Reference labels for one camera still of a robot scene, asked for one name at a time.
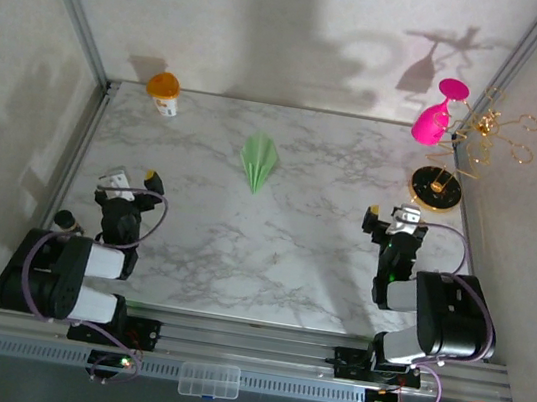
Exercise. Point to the light green paper sheet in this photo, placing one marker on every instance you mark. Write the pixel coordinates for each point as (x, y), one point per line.
(259, 159)

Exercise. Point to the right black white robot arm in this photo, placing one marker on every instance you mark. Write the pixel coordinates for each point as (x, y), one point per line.
(453, 314)

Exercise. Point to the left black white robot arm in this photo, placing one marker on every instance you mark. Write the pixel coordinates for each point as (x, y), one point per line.
(45, 274)

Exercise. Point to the small black spice bottle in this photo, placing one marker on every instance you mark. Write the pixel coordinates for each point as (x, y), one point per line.
(67, 222)

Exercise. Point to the white cup with orange lid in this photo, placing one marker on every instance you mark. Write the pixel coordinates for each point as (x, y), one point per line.
(163, 92)

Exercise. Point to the pink wine glass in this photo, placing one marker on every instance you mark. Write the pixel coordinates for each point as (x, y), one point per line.
(431, 124)

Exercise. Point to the clear plastic compartment box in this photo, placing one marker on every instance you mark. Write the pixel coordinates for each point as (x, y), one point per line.
(210, 380)

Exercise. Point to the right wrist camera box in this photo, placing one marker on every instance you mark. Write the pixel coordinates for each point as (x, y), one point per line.
(406, 219)

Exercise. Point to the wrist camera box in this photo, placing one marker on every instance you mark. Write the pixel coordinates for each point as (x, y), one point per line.
(118, 183)
(406, 219)

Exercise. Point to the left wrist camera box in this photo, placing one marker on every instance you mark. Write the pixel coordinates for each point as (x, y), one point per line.
(118, 183)

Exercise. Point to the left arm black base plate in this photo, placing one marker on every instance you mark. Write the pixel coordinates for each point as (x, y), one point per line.
(148, 332)

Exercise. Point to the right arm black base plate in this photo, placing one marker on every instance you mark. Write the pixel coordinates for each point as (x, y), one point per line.
(348, 362)

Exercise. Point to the aluminium frame rail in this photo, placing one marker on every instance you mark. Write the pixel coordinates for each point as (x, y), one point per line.
(252, 345)

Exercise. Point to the aluminium frame post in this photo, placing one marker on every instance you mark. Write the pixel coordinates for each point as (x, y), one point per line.
(510, 70)
(75, 5)

